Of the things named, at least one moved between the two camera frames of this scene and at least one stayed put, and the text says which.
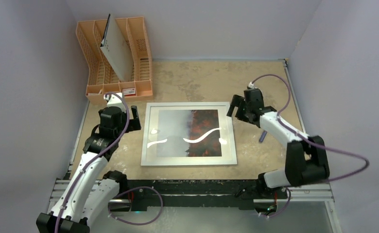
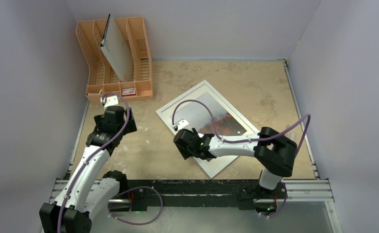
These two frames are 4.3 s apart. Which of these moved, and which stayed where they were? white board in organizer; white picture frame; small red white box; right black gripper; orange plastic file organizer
Moved: right black gripper; white picture frame
Stayed: white board in organizer; small red white box; orange plastic file organizer
